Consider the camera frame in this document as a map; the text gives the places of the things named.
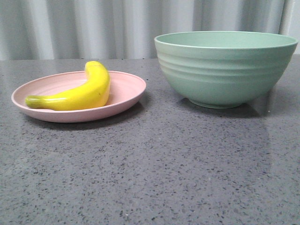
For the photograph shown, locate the yellow banana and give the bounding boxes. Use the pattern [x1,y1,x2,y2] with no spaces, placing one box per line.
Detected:
[25,61,110,111]

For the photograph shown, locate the green ribbed bowl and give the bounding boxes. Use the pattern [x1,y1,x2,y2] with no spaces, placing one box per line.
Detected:
[154,31,298,109]

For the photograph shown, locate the pink plate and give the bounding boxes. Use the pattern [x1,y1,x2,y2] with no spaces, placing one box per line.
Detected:
[11,71,146,123]

